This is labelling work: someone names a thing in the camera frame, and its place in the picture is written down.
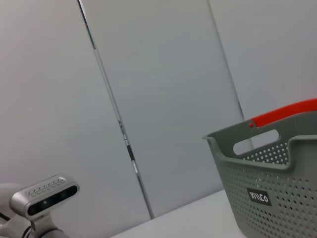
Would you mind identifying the grey-green perforated storage bin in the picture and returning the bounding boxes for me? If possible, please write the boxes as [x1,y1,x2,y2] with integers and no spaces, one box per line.
[202,110,317,238]

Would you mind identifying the thin metal pole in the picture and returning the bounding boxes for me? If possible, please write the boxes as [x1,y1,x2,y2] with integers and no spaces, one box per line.
[77,0,156,220]

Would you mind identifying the orange bin handle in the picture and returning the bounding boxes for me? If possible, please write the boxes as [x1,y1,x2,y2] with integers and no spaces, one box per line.
[247,98,317,128]

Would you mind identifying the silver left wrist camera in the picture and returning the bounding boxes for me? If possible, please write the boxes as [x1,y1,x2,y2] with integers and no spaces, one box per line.
[9,173,80,221]

